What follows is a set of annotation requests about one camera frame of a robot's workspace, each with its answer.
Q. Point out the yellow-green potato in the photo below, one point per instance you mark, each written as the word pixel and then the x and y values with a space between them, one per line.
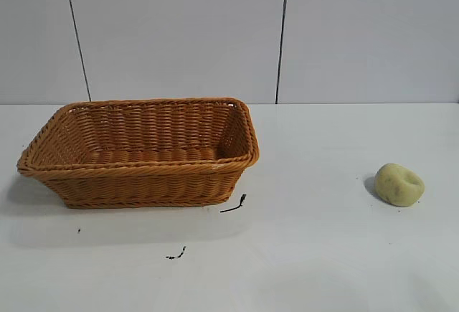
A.
pixel 398 185

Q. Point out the brown woven wicker basket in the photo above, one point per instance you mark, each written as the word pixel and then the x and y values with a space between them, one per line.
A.
pixel 143 183

